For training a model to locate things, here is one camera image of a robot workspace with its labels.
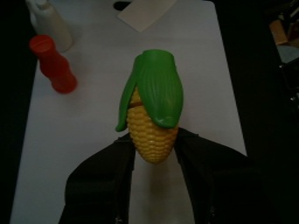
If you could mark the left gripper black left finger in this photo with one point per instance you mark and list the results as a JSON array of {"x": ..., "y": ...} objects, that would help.
[{"x": 100, "y": 180}]

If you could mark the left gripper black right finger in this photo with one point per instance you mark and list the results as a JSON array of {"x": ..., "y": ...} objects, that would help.
[{"x": 217, "y": 180}]

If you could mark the yellow toy corn cob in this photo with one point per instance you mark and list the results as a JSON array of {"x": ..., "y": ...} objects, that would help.
[{"x": 151, "y": 140}]

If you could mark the red toy ketchup bottle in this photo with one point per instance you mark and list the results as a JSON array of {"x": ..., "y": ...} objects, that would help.
[{"x": 53, "y": 67}]

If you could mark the brown cardboard box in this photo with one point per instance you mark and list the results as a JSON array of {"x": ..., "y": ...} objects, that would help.
[{"x": 279, "y": 32}]

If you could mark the white toy sauce bottle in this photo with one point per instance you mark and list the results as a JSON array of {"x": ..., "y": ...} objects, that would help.
[{"x": 52, "y": 26}]

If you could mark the white flat card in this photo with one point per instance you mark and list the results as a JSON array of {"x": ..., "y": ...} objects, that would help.
[{"x": 145, "y": 13}]

